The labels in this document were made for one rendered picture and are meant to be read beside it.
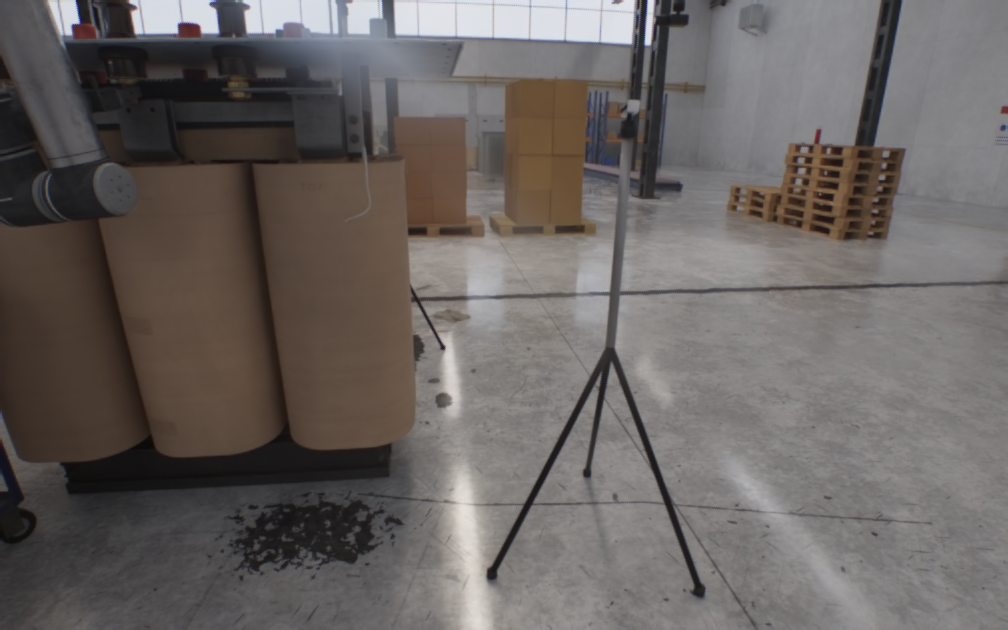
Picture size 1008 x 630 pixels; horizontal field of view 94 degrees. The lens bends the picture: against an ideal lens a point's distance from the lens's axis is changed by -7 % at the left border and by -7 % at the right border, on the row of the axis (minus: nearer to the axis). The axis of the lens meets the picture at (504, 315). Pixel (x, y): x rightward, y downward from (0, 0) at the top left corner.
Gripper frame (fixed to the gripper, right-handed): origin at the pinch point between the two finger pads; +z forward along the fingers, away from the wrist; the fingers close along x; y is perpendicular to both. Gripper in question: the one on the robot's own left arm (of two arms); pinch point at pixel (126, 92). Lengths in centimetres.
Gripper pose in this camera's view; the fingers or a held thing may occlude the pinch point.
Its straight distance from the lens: 161.3
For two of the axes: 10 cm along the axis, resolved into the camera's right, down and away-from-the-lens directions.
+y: -0.3, -8.5, -5.2
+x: -9.8, -0.8, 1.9
